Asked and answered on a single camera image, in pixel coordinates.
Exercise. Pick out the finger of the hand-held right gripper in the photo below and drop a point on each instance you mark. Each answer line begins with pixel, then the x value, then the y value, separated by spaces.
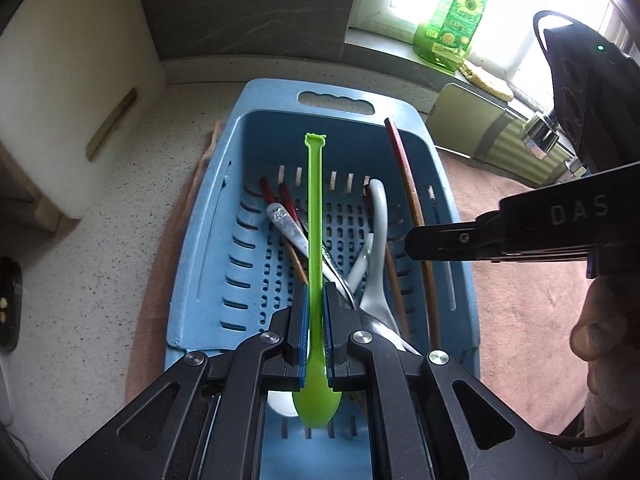
pixel 525 230

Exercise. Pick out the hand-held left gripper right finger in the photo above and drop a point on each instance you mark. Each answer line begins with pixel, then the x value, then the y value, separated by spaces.
pixel 330 330

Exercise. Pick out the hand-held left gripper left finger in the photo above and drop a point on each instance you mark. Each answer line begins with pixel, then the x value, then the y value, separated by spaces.
pixel 302 340

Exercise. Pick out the plain metal fork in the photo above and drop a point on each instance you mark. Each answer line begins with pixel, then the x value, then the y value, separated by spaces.
pixel 337 275

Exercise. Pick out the clear plastic fork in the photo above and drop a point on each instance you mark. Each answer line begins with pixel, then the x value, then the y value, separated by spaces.
pixel 361 260

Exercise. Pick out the green plastic spoon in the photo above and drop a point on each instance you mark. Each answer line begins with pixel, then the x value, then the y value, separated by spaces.
pixel 314 210

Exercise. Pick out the blue plastic basket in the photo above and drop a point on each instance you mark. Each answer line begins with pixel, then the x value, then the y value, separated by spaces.
pixel 260 160

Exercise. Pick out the person's right hand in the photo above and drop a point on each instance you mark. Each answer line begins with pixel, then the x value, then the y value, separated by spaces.
pixel 612 330

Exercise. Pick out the chrome faucet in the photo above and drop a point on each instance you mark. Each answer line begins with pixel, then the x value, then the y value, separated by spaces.
pixel 575 166

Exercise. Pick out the chrome faucet sprayer head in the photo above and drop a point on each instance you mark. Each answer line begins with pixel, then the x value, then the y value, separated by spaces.
pixel 541 137

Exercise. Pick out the pink towel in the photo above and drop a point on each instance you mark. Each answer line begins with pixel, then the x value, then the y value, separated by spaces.
pixel 525 310

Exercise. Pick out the yellow sponge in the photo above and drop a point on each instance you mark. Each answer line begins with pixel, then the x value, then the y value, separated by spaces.
pixel 487 82

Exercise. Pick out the green plastic bottle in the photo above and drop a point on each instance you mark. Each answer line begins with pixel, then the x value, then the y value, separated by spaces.
pixel 450 25

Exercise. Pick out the dark object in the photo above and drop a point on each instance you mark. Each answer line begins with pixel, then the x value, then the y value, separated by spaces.
pixel 10 305

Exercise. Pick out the white cutting board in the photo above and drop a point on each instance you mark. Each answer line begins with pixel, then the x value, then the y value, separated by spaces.
pixel 75 85

